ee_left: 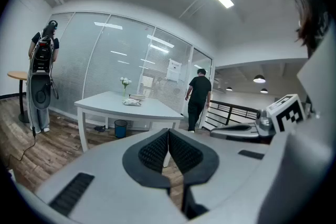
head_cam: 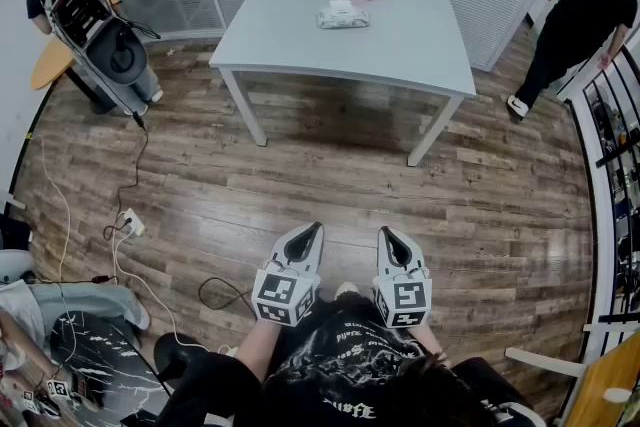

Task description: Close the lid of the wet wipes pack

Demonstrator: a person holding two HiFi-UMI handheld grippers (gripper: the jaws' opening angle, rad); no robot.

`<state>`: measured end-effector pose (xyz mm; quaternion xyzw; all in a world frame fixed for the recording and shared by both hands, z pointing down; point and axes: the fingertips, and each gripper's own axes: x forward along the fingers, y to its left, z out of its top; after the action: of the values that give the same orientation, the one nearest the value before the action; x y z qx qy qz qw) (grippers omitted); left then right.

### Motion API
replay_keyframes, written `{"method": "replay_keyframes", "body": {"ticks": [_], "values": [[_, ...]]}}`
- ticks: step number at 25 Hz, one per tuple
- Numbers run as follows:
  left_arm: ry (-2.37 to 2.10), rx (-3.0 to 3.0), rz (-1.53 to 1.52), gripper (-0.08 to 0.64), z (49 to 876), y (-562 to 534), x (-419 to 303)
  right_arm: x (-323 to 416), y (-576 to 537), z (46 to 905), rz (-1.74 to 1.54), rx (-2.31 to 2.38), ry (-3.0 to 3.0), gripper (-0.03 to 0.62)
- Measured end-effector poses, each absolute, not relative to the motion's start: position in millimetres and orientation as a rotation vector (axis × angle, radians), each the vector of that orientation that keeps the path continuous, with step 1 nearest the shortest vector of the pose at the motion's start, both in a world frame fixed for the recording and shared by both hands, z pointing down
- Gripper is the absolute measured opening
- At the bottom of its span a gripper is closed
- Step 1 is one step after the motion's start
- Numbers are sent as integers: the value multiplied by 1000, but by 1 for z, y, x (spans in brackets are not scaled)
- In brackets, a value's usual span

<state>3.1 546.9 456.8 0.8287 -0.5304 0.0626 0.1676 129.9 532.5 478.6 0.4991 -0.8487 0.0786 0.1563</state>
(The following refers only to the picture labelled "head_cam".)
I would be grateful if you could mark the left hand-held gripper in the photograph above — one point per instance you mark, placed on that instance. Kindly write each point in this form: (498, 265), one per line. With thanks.
(280, 292)

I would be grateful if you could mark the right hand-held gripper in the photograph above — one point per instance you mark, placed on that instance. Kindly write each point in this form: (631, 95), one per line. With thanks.
(407, 297)

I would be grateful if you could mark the white wet wipe pack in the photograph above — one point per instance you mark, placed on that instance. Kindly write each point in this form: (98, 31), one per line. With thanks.
(345, 19)

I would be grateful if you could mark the person's right forearm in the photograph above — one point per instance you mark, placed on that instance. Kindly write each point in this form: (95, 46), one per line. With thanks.
(430, 342)

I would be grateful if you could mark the person's left forearm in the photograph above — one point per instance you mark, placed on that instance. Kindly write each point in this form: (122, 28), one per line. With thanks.
(257, 350)

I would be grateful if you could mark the person's white shoe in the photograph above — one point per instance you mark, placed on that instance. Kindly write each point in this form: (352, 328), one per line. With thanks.
(346, 289)

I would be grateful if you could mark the person's black printed t-shirt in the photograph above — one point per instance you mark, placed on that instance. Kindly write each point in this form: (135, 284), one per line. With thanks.
(345, 365)

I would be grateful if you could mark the black chair base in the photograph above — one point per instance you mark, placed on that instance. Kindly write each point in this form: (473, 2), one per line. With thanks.
(177, 357)

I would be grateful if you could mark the white power strip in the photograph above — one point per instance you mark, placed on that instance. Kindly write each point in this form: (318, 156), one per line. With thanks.
(134, 222)

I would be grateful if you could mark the black metal railing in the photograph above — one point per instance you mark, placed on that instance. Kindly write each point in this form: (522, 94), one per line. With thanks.
(602, 195)

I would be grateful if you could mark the black marble table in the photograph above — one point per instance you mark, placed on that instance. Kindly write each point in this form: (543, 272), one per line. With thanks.
(110, 365)

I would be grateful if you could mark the white square table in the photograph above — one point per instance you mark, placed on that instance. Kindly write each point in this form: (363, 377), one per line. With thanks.
(300, 25)

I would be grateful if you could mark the wooden desk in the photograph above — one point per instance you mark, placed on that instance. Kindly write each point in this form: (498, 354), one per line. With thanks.
(607, 380)

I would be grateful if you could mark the round wooden side table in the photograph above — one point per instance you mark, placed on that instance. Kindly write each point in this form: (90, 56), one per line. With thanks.
(50, 62)

